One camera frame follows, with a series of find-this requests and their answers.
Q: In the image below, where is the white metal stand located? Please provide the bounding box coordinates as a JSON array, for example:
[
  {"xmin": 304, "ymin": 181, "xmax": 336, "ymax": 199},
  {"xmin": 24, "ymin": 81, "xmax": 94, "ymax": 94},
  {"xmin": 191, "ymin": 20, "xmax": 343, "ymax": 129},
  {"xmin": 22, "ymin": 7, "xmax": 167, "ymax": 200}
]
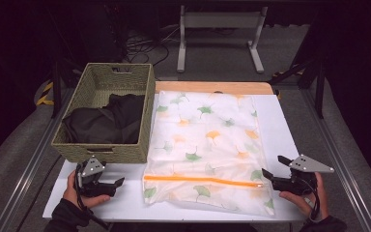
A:
[{"xmin": 176, "ymin": 4, "xmax": 269, "ymax": 74}]

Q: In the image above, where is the leaf print mesh laundry bag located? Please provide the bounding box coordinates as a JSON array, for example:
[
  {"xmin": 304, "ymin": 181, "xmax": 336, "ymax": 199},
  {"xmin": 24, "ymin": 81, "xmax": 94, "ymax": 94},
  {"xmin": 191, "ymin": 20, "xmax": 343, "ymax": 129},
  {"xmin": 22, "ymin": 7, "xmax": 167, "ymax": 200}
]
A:
[{"xmin": 142, "ymin": 90, "xmax": 276, "ymax": 218}]

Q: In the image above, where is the dark garment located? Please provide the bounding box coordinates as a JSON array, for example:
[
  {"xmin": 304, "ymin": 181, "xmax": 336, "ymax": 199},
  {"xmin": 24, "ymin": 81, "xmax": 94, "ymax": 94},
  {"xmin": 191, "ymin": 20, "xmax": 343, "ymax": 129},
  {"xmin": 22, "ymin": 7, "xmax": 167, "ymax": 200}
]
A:
[{"xmin": 62, "ymin": 93, "xmax": 146, "ymax": 145}]

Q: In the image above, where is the hand-held gripper cable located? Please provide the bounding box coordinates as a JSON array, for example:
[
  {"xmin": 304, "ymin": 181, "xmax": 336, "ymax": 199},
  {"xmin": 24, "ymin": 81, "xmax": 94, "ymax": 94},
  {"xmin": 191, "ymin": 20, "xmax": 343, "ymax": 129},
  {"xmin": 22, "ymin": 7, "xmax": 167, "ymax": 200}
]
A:
[
  {"xmin": 73, "ymin": 163, "xmax": 110, "ymax": 230},
  {"xmin": 303, "ymin": 178, "xmax": 323, "ymax": 223}
]

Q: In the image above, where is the person's left hand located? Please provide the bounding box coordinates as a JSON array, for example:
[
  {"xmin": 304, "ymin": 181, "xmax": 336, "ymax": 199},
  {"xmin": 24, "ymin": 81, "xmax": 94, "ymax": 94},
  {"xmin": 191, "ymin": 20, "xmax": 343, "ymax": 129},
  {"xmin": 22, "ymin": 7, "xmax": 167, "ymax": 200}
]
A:
[{"xmin": 62, "ymin": 170, "xmax": 112, "ymax": 210}]

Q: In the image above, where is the green woven basket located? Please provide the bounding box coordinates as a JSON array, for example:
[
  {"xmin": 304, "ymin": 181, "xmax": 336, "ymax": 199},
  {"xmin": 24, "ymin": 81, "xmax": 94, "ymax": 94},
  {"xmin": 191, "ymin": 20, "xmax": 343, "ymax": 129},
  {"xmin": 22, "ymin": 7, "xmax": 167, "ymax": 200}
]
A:
[{"xmin": 50, "ymin": 62, "xmax": 157, "ymax": 164}]

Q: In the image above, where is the tangle of black floor cables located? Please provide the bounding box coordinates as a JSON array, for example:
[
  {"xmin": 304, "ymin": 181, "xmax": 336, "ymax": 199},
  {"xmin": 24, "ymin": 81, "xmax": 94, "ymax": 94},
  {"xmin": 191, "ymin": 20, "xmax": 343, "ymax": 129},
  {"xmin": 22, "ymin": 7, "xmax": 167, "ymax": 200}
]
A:
[{"xmin": 122, "ymin": 25, "xmax": 182, "ymax": 66}]

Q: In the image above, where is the right hand-held gripper cable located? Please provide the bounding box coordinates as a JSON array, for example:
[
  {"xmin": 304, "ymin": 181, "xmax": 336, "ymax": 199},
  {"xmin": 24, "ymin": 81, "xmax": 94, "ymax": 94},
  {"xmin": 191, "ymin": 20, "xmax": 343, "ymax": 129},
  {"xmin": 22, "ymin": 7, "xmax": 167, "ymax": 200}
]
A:
[{"xmin": 303, "ymin": 178, "xmax": 323, "ymax": 223}]

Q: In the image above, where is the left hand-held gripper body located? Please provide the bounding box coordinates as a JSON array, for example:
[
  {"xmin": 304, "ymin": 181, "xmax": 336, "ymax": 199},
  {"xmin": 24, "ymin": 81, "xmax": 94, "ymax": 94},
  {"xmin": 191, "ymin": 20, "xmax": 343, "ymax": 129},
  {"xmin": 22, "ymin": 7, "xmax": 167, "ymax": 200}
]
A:
[{"xmin": 74, "ymin": 156, "xmax": 117, "ymax": 198}]

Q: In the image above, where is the black cable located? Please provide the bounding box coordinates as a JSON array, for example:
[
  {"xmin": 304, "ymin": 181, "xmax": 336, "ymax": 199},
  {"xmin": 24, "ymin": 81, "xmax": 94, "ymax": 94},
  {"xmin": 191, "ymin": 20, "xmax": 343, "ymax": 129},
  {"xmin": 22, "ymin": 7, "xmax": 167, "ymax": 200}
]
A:
[{"xmin": 14, "ymin": 155, "xmax": 64, "ymax": 232}]

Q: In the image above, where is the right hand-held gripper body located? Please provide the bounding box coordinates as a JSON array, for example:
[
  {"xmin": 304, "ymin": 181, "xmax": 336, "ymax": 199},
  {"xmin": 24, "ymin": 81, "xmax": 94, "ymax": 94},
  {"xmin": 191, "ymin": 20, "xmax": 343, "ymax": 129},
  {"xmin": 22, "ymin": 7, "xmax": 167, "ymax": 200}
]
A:
[{"xmin": 270, "ymin": 154, "xmax": 335, "ymax": 197}]

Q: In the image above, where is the left hand-held gripper cable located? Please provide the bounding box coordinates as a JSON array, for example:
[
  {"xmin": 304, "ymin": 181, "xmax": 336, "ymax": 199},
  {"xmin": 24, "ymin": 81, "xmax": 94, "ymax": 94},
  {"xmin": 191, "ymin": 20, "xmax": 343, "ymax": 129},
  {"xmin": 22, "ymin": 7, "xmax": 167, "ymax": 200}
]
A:
[{"xmin": 73, "ymin": 163, "xmax": 110, "ymax": 230}]

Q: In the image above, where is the yellow black hazard tape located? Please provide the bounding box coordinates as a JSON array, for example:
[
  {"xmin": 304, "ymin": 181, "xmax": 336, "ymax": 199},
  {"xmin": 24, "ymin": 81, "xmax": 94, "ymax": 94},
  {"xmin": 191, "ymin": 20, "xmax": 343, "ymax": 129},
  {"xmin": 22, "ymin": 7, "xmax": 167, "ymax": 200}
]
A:
[
  {"xmin": 36, "ymin": 81, "xmax": 55, "ymax": 106},
  {"xmin": 271, "ymin": 65, "xmax": 304, "ymax": 100}
]

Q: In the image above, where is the black metal stand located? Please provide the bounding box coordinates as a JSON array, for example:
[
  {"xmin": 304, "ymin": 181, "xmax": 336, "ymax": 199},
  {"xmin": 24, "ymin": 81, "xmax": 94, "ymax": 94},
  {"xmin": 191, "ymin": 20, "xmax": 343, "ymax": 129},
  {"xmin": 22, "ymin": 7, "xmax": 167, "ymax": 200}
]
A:
[
  {"xmin": 51, "ymin": 60, "xmax": 85, "ymax": 119},
  {"xmin": 268, "ymin": 57, "xmax": 327, "ymax": 119}
]

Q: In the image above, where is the white board sheet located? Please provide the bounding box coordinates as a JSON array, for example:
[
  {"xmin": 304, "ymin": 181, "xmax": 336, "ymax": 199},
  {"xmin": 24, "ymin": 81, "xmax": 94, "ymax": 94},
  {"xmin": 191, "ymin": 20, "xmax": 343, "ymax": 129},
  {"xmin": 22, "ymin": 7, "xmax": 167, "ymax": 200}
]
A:
[{"xmin": 42, "ymin": 93, "xmax": 307, "ymax": 223}]

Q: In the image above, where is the aluminium rail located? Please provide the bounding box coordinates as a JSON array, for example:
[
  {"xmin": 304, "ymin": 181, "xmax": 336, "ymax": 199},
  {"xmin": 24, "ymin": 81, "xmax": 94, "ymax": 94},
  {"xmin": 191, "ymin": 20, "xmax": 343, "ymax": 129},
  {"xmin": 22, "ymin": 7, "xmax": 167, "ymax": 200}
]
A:
[
  {"xmin": 0, "ymin": 88, "xmax": 75, "ymax": 232},
  {"xmin": 302, "ymin": 88, "xmax": 371, "ymax": 232}
]

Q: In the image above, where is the person's right hand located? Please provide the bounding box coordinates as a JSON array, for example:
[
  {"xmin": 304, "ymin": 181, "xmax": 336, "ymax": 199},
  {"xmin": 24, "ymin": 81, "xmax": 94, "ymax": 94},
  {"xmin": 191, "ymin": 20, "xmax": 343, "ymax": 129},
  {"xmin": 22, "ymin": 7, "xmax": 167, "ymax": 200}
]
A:
[{"xmin": 278, "ymin": 172, "xmax": 330, "ymax": 220}]

